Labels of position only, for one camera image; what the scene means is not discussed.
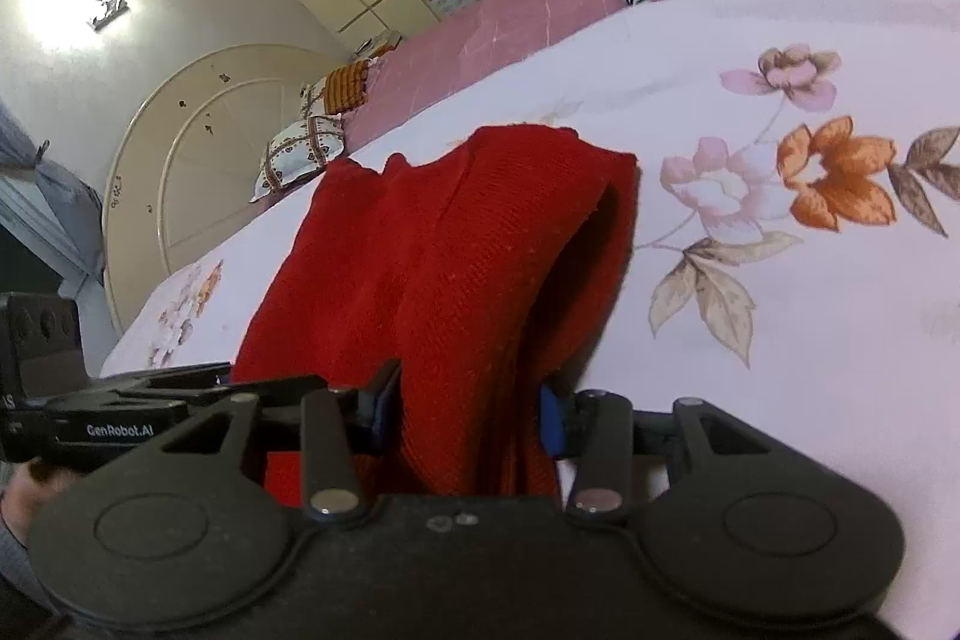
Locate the orange striped pillow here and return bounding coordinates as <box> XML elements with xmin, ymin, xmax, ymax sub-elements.
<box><xmin>321</xmin><ymin>57</ymin><xmax>374</xmax><ymax>116</ymax></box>

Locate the red knit garment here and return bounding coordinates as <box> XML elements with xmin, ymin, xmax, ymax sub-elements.
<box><xmin>229</xmin><ymin>124</ymin><xmax>640</xmax><ymax>510</ymax></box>

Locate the white floral bedsheet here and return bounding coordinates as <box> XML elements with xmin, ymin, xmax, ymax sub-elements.
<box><xmin>97</xmin><ymin>0</ymin><xmax>960</xmax><ymax>640</ymax></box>

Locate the person's left hand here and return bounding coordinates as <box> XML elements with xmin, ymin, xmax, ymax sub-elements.
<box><xmin>0</xmin><ymin>458</ymin><xmax>87</xmax><ymax>547</ymax></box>

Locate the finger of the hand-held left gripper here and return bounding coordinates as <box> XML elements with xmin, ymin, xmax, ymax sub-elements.
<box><xmin>88</xmin><ymin>362</ymin><xmax>328</xmax><ymax>425</ymax></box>

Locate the silver wall lamp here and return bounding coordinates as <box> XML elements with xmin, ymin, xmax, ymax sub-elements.
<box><xmin>88</xmin><ymin>0</ymin><xmax>137</xmax><ymax>32</ymax></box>

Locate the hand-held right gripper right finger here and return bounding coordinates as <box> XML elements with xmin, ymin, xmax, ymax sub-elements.
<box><xmin>538</xmin><ymin>383</ymin><xmax>775</xmax><ymax>527</ymax></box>

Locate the grey blue curtain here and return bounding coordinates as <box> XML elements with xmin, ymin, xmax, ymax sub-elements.
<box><xmin>0</xmin><ymin>98</ymin><xmax>106</xmax><ymax>311</ymax></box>

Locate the white brown patterned pillow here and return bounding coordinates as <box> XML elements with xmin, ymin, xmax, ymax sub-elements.
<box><xmin>298</xmin><ymin>76</ymin><xmax>331</xmax><ymax>118</ymax></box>
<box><xmin>250</xmin><ymin>113</ymin><xmax>351</xmax><ymax>205</ymax></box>

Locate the cream round headboard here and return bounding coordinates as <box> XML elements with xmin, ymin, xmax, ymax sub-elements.
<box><xmin>101</xmin><ymin>44</ymin><xmax>353</xmax><ymax>335</ymax></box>

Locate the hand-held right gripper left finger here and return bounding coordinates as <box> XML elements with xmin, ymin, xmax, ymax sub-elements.
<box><xmin>161</xmin><ymin>359</ymin><xmax>404</xmax><ymax>527</ymax></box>

